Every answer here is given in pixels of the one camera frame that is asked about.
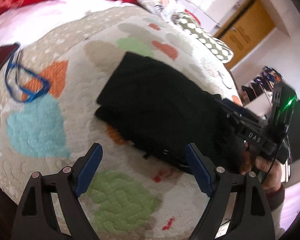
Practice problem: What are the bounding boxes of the person right hand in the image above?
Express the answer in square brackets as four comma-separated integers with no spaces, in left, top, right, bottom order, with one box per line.
[240,142,282,194]

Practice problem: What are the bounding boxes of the wooden door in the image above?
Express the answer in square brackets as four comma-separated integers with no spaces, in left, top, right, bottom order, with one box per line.
[215,0,275,70]

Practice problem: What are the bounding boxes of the shoe rack with shoes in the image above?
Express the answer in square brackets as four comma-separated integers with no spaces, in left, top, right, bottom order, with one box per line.
[238,66,283,105]

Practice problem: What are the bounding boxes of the white bed sheet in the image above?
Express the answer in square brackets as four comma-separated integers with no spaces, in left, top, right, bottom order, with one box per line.
[0,0,133,48]

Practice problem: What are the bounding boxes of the black television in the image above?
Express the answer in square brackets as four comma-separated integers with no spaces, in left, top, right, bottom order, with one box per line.
[285,100,300,164]

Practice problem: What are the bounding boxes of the black pants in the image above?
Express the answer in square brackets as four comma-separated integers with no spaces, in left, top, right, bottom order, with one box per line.
[95,52,244,173]

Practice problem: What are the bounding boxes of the green hedgehog bolster pillow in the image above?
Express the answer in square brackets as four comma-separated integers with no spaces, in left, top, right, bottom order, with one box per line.
[172,12,234,63]

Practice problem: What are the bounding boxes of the blue phone lanyard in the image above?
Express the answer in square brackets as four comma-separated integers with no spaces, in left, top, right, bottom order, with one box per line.
[4,47,51,104]

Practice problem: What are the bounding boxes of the heart pattern quilt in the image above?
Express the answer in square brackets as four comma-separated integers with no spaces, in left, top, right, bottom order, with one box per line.
[0,6,240,239]

